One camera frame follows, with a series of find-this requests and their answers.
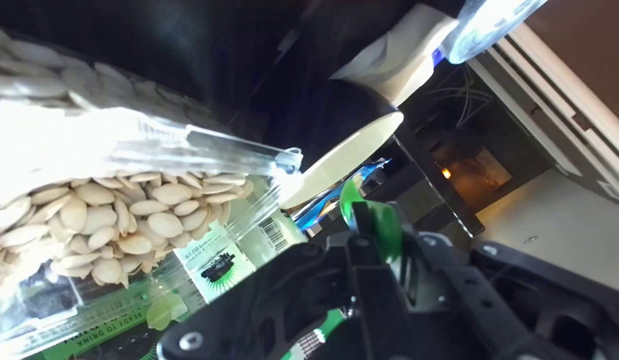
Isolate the white crumpled paper sheet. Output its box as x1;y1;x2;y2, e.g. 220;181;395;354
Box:
330;5;457;107

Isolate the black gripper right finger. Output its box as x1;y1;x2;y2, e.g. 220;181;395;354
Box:
387;214;619;360

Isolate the clear lunchbox with seeds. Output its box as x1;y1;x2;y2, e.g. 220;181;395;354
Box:
0;23;306;360

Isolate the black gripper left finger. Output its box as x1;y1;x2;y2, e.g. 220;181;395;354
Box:
157;202;402;360

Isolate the green plastic spoon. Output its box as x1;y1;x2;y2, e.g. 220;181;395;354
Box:
268;181;413;360

